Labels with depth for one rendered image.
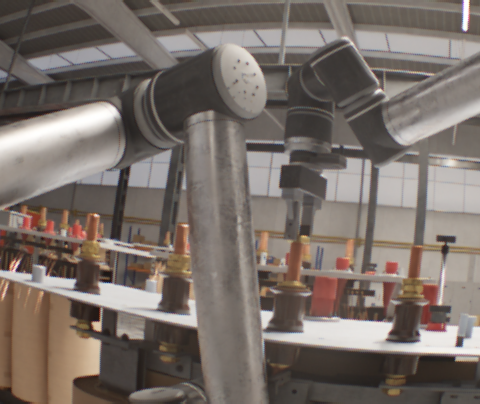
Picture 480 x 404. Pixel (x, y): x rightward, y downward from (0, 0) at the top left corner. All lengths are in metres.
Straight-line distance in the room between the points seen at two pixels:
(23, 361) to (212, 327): 3.19
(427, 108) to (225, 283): 0.47
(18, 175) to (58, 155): 0.09
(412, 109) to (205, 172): 0.40
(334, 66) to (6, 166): 0.66
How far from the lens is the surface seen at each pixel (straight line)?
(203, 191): 0.84
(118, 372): 1.39
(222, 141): 0.86
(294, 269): 1.16
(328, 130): 1.18
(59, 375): 3.66
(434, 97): 0.95
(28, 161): 0.82
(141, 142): 0.98
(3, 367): 4.22
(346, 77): 1.06
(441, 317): 1.46
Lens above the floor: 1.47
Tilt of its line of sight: 7 degrees up
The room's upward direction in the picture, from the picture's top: 7 degrees clockwise
